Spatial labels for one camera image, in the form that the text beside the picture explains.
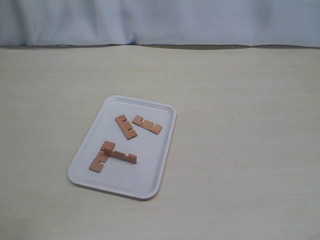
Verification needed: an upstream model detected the notched wooden piece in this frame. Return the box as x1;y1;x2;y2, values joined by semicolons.
89;141;116;173
115;115;138;140
103;148;137;164
132;115;163;135

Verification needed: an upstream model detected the white rectangular plastic tray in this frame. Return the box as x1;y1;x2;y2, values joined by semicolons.
67;95;177;200

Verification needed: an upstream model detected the white backdrop cloth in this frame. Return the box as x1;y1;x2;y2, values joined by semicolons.
0;0;320;47

